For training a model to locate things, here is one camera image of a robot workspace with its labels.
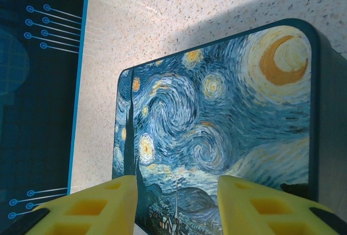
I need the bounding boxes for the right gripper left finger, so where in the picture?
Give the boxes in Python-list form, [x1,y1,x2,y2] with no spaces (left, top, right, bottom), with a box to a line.
[0,174,139,235]

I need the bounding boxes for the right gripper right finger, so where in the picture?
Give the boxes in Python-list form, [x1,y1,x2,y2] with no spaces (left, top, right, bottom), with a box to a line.
[217,175,347,235]

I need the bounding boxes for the starry night tin box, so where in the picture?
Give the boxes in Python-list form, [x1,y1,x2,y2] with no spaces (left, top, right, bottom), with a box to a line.
[112,17,347,235]

